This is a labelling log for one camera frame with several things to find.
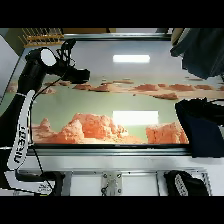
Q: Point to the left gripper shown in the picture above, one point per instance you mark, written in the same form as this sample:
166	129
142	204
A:
80	75

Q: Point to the black pants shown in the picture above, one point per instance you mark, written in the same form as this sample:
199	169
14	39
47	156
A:
203	133

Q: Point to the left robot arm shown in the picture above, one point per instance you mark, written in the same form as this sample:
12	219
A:
33	74

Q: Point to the heap of clothes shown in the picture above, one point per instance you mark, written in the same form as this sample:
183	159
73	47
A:
203	50

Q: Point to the wooden rack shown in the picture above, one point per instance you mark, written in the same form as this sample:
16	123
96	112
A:
43	37

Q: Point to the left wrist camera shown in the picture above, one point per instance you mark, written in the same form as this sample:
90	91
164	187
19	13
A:
67	50

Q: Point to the silver frame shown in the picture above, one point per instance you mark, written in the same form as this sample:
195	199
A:
111	183

